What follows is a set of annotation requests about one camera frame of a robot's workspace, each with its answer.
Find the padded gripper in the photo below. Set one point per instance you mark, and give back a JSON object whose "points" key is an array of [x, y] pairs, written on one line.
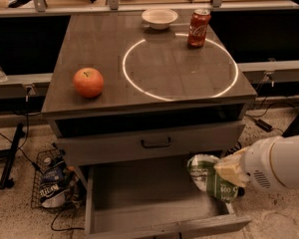
{"points": [[257, 165]]}

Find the green jalapeno chip bag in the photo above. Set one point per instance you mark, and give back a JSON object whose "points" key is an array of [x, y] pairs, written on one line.
{"points": [[201, 170]]}

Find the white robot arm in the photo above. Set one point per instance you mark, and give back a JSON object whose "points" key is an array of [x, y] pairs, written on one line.
{"points": [[269, 164]]}

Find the open bottom grey drawer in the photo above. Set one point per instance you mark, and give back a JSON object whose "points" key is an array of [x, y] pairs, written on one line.
{"points": [[153, 199]]}

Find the grey wooden drawer cabinet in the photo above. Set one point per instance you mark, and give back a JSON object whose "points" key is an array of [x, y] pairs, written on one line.
{"points": [[152, 79]]}

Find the dark blue snack bag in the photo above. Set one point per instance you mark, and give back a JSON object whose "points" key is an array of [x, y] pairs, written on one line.
{"points": [[53, 175]]}

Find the black and white chip bag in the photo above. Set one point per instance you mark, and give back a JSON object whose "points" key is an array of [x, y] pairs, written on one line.
{"points": [[51, 196]]}

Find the black power adapter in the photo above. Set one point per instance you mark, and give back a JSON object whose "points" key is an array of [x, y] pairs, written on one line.
{"points": [[264, 125]]}

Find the red coca-cola can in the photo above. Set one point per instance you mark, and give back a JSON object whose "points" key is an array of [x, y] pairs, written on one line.
{"points": [[198, 27]]}

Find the white bowl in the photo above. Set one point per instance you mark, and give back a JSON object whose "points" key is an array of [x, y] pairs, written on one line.
{"points": [[159, 19]]}

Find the red apple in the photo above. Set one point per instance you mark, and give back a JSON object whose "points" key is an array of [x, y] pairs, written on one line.
{"points": [[88, 82]]}

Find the black metal stand leg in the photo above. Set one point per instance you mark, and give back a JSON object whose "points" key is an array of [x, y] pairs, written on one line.
{"points": [[5, 181]]}

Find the closed drawer with black handle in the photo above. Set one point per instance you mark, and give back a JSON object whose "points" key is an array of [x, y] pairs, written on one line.
{"points": [[135, 145]]}

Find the black wire basket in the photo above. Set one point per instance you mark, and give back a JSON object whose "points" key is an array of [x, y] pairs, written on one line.
{"points": [[74, 189]]}

